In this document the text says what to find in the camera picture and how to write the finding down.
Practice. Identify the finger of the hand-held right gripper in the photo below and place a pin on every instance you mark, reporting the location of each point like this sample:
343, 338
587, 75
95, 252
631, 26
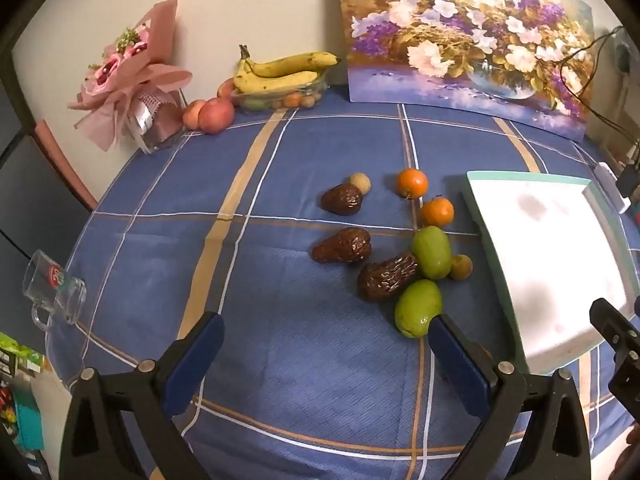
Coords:
607, 320

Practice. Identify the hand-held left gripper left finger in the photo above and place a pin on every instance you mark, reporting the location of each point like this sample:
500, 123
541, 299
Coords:
197, 355

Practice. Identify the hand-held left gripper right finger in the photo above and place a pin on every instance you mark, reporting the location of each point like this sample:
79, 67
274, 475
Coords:
460, 365

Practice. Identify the green jujube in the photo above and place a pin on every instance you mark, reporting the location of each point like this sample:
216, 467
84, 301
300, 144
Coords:
418, 308
431, 252

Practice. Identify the white tray with teal rim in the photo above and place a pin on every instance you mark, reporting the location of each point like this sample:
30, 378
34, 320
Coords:
550, 260

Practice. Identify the small tan longan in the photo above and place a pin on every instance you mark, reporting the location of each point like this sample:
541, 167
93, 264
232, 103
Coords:
460, 266
360, 181

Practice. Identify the long brown wrinkled date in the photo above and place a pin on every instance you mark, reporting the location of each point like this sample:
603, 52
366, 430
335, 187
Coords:
387, 277

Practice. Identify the orange tangerine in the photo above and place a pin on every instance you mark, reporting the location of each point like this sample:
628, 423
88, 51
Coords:
412, 182
436, 211

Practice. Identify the pear-shaped brown wrinkled date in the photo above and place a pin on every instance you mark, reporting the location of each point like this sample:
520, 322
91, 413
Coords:
342, 246

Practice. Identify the round brown wrinkled date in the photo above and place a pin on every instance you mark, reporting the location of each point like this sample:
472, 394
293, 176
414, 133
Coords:
341, 200

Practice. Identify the blue plaid tablecloth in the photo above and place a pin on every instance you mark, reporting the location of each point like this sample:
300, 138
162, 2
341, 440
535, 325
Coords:
280, 385

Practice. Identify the white power strip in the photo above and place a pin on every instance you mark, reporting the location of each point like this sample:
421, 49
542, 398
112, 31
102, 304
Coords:
611, 185

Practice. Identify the black charger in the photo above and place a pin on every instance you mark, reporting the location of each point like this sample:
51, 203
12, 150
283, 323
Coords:
630, 180

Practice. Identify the glass mug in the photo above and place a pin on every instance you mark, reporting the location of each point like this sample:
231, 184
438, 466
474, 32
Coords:
52, 290

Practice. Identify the colourful printed bag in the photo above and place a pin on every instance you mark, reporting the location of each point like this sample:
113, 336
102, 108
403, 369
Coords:
20, 395

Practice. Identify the red apple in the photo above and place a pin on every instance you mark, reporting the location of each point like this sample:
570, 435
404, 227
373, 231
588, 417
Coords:
216, 115

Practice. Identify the orange peach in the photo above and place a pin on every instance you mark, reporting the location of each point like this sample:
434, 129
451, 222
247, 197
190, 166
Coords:
192, 114
225, 89

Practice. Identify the clear plastic fruit container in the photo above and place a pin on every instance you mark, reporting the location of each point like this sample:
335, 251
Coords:
280, 102

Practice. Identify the pink wrapped bouquet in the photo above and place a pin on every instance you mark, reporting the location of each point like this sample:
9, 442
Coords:
125, 75

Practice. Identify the flower painting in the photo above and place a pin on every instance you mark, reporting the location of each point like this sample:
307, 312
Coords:
465, 35

